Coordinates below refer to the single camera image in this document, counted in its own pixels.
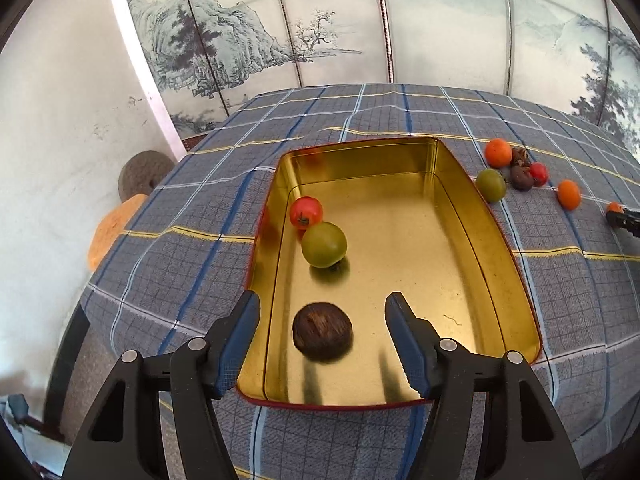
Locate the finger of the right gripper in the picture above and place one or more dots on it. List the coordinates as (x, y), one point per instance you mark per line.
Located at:
(627, 219)

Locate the orange tangerine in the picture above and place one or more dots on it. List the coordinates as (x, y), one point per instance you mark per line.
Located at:
(498, 153)

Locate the red tomato in tin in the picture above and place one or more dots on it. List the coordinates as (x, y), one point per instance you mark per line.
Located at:
(305, 212)

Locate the dark brown passion fruit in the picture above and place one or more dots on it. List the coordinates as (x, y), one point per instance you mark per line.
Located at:
(322, 331)

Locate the green tomato with stem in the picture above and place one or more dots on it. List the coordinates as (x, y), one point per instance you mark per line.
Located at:
(491, 185)

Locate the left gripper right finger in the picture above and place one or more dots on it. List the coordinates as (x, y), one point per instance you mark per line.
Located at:
(523, 437)

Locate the green tomato in tin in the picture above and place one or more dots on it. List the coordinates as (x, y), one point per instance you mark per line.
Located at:
(323, 245)

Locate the dark brown round fruit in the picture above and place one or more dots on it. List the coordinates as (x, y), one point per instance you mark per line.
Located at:
(521, 179)

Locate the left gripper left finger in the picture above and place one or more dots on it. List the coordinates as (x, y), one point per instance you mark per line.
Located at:
(121, 438)

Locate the gold tin box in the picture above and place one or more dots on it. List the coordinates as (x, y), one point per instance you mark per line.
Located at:
(414, 223)

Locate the orange mandarin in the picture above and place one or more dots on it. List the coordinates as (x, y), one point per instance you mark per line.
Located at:
(568, 195)

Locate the grey millstone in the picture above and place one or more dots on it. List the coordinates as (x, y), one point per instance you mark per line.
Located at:
(142, 173)

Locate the plaid blue-grey tablecloth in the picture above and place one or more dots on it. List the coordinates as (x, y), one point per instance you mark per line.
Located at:
(182, 262)

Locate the brown wrinkled fruit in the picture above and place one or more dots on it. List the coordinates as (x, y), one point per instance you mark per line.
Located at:
(520, 157)

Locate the painted landscape folding screen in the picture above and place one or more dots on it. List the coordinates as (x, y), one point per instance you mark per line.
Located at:
(209, 57)

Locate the small red tomato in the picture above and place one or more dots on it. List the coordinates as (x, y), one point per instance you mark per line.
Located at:
(539, 173)

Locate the orange fruit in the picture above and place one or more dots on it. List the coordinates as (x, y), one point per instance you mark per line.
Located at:
(615, 207)

